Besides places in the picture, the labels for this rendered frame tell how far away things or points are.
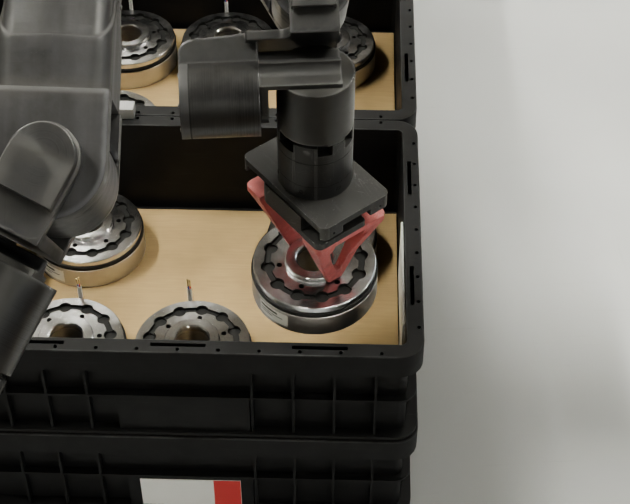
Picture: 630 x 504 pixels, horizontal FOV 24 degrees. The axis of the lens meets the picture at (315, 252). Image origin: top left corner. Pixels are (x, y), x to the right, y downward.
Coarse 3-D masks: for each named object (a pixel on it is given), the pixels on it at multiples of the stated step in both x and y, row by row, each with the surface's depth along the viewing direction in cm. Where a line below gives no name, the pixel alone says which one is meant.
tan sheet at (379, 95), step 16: (176, 32) 165; (384, 48) 163; (176, 64) 161; (384, 64) 161; (160, 80) 159; (176, 80) 159; (368, 80) 159; (384, 80) 159; (144, 96) 157; (160, 96) 157; (176, 96) 157; (272, 96) 157; (368, 96) 157; (384, 96) 157
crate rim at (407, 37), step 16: (400, 0) 152; (400, 16) 150; (400, 32) 148; (400, 48) 146; (400, 64) 145; (416, 96) 141; (144, 112) 139; (160, 112) 139; (176, 112) 139; (272, 112) 139; (368, 112) 139; (384, 112) 139; (400, 112) 139; (416, 112) 140
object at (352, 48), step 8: (344, 24) 160; (352, 24) 161; (360, 24) 160; (352, 32) 159; (360, 32) 160; (368, 32) 159; (352, 40) 158; (360, 40) 158; (368, 40) 158; (352, 48) 157; (360, 48) 158; (368, 48) 157; (352, 56) 157; (360, 56) 156; (368, 56) 157; (360, 64) 156
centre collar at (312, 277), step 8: (296, 240) 120; (288, 248) 119; (296, 248) 119; (304, 248) 120; (336, 248) 119; (288, 256) 118; (296, 256) 119; (336, 256) 118; (288, 264) 118; (296, 264) 118; (288, 272) 118; (296, 272) 117; (304, 272) 117; (312, 272) 117; (320, 272) 117; (304, 280) 117; (312, 280) 117; (320, 280) 117
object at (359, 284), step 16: (272, 240) 120; (368, 240) 120; (256, 256) 119; (272, 256) 119; (368, 256) 119; (256, 272) 118; (272, 272) 118; (352, 272) 118; (368, 272) 118; (272, 288) 117; (288, 288) 117; (304, 288) 117; (320, 288) 117; (336, 288) 117; (352, 288) 117; (368, 288) 118; (288, 304) 116; (304, 304) 116; (320, 304) 116; (336, 304) 116
